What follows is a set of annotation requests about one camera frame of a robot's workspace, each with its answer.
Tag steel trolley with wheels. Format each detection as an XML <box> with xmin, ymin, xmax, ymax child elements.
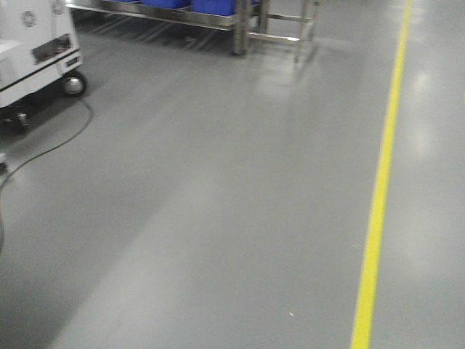
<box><xmin>65</xmin><ymin>1</ymin><xmax>320</xmax><ymax>63</ymax></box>

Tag blue bins on trolley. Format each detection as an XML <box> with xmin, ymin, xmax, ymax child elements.
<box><xmin>108</xmin><ymin>0</ymin><xmax>262</xmax><ymax>16</ymax></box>

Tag grey floor hose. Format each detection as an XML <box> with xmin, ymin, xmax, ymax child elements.
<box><xmin>0</xmin><ymin>97</ymin><xmax>95</xmax><ymax>255</ymax></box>

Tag white wheeled machine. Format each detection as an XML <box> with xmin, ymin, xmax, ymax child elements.
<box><xmin>1</xmin><ymin>0</ymin><xmax>87</xmax><ymax>134</ymax></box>

